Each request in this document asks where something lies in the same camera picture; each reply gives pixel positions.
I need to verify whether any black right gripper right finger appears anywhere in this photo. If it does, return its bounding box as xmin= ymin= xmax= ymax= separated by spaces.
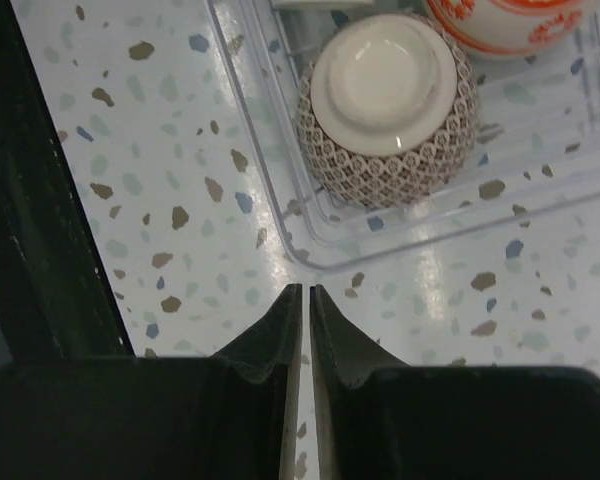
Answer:
xmin=309 ymin=285 xmax=600 ymax=479

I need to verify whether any white wire dish rack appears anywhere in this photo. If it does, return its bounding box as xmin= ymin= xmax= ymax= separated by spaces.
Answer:
xmin=207 ymin=1 xmax=600 ymax=273

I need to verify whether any orange floral pattern bowl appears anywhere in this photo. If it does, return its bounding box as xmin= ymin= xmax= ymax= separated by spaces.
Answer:
xmin=422 ymin=0 xmax=600 ymax=60

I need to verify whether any brown lattice pattern bowl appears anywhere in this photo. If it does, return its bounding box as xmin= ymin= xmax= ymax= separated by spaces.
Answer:
xmin=295 ymin=11 xmax=480 ymax=209

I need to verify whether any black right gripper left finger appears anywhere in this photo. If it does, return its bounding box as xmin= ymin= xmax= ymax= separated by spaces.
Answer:
xmin=0 ymin=284 xmax=302 ymax=479

